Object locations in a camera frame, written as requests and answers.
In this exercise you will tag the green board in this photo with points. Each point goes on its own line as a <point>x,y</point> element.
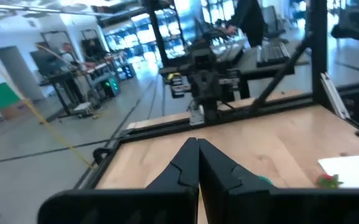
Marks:
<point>2,95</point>

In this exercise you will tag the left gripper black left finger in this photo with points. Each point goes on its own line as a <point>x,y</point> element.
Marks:
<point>135,208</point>

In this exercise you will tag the computer tower green lights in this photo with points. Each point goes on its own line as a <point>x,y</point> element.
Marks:
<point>112,85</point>

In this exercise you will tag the cardboard box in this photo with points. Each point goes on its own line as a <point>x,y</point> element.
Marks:
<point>15,110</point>

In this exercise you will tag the black keyboard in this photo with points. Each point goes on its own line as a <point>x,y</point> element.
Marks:
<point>272,54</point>

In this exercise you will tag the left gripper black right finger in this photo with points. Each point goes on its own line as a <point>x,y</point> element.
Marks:
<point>260,205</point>

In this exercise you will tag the black diagonal frame brace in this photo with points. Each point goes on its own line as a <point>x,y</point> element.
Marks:
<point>278,74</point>

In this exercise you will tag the red toy produce green leaves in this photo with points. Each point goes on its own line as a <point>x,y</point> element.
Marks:
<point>327,181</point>

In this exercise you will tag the person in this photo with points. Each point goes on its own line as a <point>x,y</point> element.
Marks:
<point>250,21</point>

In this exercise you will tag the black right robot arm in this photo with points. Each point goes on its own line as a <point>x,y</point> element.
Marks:
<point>210,112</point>

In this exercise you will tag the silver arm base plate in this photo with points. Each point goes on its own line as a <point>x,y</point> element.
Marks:
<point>196,116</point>

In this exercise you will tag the white cloth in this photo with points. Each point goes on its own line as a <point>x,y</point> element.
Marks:
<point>353,171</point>

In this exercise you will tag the black vertical frame post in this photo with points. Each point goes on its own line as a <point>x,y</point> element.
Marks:
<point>157,34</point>
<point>318,46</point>

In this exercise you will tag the black desk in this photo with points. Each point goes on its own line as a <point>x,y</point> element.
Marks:
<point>275,71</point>

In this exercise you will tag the computer tower blue lights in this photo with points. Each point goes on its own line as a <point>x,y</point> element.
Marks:
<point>128,72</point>

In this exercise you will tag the silver aluminium profile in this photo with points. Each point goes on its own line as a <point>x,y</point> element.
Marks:
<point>334,96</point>

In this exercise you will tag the black workbench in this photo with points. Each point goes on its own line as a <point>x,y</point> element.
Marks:
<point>64,90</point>

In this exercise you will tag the office chair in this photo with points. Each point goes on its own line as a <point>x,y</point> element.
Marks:
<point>274,21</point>

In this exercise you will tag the black table frame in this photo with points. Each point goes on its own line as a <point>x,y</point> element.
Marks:
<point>166,130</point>

